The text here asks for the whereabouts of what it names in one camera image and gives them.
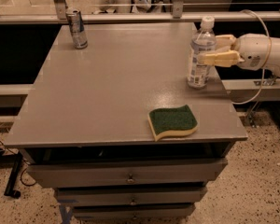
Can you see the grey drawer cabinet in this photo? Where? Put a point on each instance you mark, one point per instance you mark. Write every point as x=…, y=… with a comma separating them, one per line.
x=91, y=105

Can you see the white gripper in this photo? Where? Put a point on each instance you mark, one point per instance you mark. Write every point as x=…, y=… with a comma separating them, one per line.
x=251, y=51

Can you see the black stand leg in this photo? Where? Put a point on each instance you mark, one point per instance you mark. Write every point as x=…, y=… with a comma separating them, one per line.
x=10, y=188

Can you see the silver blue drink can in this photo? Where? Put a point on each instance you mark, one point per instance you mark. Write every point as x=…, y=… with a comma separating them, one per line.
x=76, y=27

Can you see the middle grey drawer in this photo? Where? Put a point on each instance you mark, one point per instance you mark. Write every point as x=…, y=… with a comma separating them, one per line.
x=130, y=196

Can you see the green yellow sponge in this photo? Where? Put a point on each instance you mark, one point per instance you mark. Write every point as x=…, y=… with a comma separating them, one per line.
x=172, y=122

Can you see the grey drawer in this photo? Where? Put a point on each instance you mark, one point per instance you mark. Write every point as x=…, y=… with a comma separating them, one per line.
x=138, y=211
x=130, y=196
x=126, y=173

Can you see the clear plastic water bottle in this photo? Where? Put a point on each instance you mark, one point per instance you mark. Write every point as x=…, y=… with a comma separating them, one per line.
x=202, y=43

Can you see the top grey drawer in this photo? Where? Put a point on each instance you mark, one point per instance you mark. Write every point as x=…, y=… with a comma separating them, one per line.
x=126, y=173

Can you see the bottom grey drawer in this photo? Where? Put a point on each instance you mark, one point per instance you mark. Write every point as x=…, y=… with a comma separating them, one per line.
x=138, y=211

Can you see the metal railing frame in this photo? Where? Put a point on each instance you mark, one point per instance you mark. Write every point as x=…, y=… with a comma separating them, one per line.
x=97, y=11

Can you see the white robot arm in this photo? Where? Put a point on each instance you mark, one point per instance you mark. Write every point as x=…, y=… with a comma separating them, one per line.
x=273, y=62

